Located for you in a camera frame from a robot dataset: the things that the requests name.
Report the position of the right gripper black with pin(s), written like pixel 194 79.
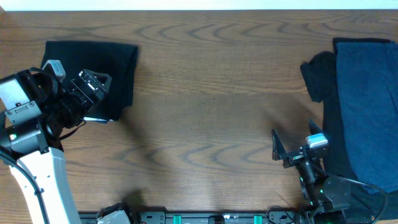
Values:
pixel 280 152

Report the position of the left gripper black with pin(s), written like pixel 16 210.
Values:
pixel 86 101

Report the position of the black shorts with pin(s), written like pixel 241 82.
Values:
pixel 117 60

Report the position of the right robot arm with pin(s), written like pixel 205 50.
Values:
pixel 328 196

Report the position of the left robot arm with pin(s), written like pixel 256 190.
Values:
pixel 36 158

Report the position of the folded navy blue garment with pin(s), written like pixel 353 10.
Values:
pixel 98 120

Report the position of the black garment under pile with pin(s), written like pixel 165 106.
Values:
pixel 319 75

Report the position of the blue garment in pile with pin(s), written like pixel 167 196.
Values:
pixel 366 75

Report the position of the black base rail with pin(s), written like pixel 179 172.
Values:
pixel 159 215

